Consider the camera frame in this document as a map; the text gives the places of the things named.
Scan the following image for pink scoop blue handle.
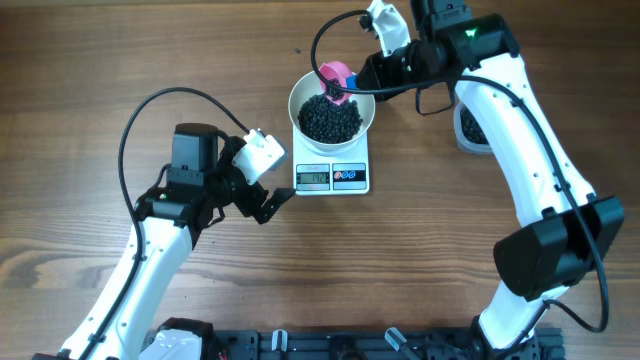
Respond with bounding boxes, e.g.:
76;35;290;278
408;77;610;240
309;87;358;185
319;61;357;105

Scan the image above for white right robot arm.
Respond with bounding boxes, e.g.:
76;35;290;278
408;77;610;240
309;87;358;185
349;1;624;354

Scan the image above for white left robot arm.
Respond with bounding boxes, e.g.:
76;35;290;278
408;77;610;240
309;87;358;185
56;123;295;360

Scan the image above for white digital kitchen scale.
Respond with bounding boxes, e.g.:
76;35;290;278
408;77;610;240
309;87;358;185
293;130;370;196

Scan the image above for black beans in bowl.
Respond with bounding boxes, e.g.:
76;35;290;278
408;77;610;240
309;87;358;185
297;95;363;144

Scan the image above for cream white bowl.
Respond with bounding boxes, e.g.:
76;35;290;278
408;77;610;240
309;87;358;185
289;72;375;151

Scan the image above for black beans in container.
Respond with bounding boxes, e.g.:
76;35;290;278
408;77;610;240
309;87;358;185
460;107;488;145

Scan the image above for clear plastic bean container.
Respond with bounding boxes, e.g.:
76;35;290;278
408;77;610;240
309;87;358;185
453;103;493;155

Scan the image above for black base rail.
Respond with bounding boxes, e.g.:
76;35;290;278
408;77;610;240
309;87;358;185
142;317;566;360

